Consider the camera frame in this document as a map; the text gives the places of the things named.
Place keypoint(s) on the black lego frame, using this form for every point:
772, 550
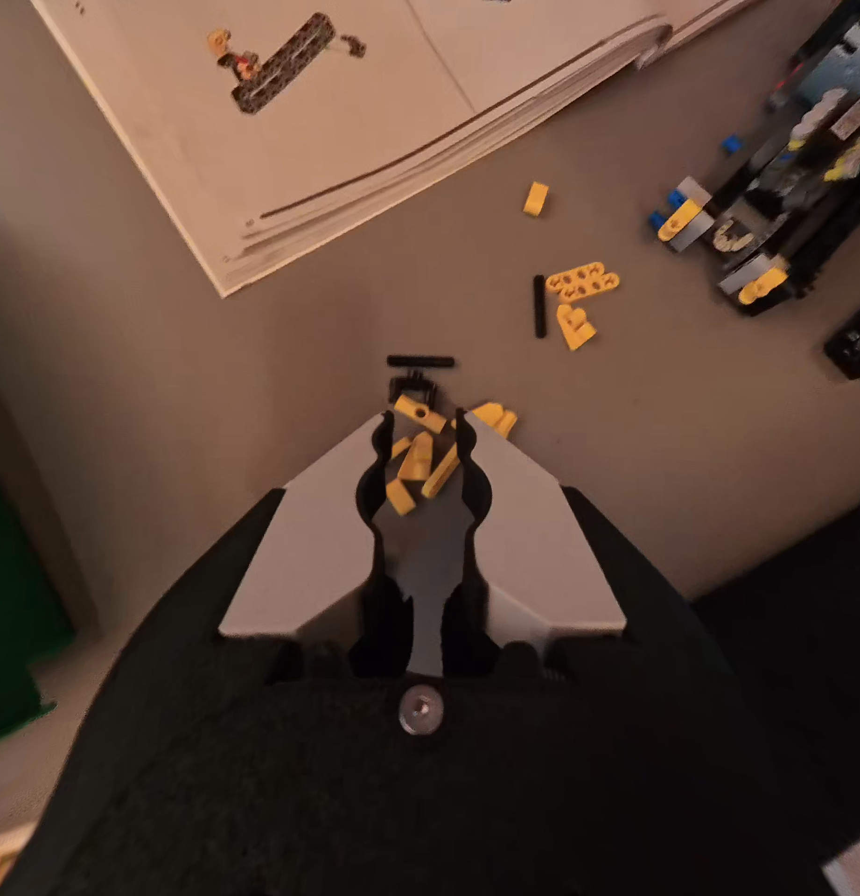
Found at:
853, 346

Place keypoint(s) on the lego car model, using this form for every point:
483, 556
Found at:
787, 210

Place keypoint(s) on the lego instruction booklet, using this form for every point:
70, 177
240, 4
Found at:
297, 140

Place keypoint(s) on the loose yellow lego beams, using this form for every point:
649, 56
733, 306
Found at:
577, 280

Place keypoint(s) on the small black lego connector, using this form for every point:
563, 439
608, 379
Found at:
412, 385

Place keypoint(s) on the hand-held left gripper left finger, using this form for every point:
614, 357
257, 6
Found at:
304, 560

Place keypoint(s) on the black lego axle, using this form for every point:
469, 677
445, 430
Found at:
421, 362
540, 306

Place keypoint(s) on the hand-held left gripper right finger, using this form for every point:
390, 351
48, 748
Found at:
542, 553

